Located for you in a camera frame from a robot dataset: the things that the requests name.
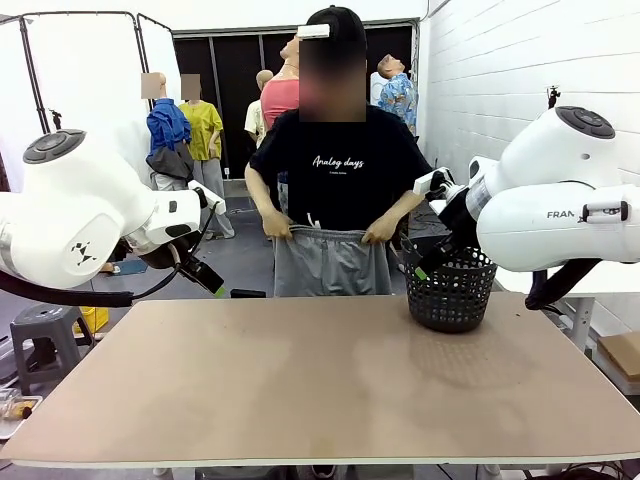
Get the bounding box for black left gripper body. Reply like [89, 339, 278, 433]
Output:
[144, 234, 201, 274]

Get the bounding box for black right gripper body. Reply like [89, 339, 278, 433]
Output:
[430, 184, 476, 241]

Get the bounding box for black perforated plastic basket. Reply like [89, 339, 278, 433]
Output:
[399, 234, 499, 335]

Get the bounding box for grey training pants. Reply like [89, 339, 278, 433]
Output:
[272, 224, 394, 298]

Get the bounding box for person's right forearm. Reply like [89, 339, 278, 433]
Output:
[244, 167, 285, 225]

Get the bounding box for person's left forearm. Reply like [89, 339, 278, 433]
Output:
[384, 189, 424, 226]

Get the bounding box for person's left hand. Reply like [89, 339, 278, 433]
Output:
[360, 214, 401, 246]

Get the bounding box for person's right hand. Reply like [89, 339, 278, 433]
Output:
[262, 212, 296, 242]

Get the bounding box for yellow plastic crate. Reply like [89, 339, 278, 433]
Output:
[74, 305, 110, 335]

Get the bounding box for person in black T-shirt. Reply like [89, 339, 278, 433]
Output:
[248, 4, 436, 236]

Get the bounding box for mannequin in blue shirt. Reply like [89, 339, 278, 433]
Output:
[140, 72, 196, 191]

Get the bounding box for mannequin in yellow shirt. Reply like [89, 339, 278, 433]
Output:
[178, 73, 236, 240]

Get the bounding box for mannequin in floral shirt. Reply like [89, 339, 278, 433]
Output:
[377, 53, 419, 136]

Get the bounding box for large white side table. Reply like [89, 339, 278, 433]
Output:
[492, 269, 640, 351]

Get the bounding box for grey plastic stool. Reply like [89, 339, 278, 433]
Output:
[9, 304, 96, 396]

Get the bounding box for mannequin in pink top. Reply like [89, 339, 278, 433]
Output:
[260, 35, 301, 131]

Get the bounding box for brown cardboard box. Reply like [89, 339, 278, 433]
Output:
[597, 330, 640, 396]

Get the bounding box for clear tray with snacks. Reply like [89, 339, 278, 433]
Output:
[0, 394, 44, 441]

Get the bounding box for black baseball cap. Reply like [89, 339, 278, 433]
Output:
[305, 5, 368, 45]

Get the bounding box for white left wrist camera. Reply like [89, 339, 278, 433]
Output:
[188, 180, 227, 217]

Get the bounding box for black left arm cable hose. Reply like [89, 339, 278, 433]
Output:
[0, 199, 219, 308]

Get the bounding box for black curtain wall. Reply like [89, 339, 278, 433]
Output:
[172, 19, 419, 176]

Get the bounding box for white backdrop panel black frame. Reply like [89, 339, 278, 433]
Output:
[0, 12, 174, 191]

